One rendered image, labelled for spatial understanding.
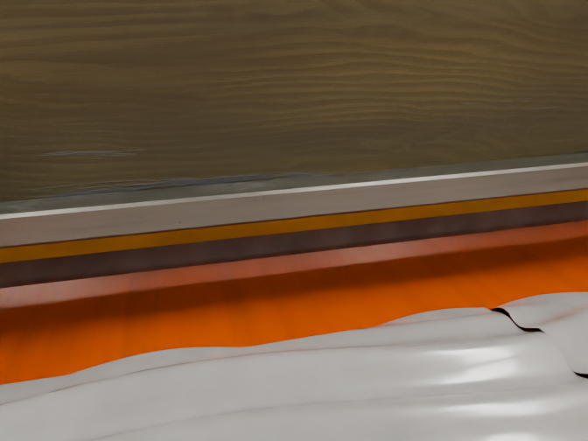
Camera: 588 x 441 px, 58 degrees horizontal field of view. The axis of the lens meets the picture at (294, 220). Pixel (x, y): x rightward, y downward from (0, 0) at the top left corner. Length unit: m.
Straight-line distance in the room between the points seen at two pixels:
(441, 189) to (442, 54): 0.04
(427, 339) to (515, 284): 0.06
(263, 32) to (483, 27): 0.07
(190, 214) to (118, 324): 0.04
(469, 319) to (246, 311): 0.07
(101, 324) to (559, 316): 0.14
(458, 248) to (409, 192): 0.06
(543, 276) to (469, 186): 0.05
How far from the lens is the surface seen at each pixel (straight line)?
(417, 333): 0.16
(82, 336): 0.18
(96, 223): 0.17
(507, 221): 0.24
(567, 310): 0.19
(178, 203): 0.16
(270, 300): 0.19
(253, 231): 0.20
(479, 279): 0.21
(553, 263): 0.23
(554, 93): 0.22
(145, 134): 0.17
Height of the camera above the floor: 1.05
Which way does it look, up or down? 21 degrees down
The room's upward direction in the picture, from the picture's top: 1 degrees counter-clockwise
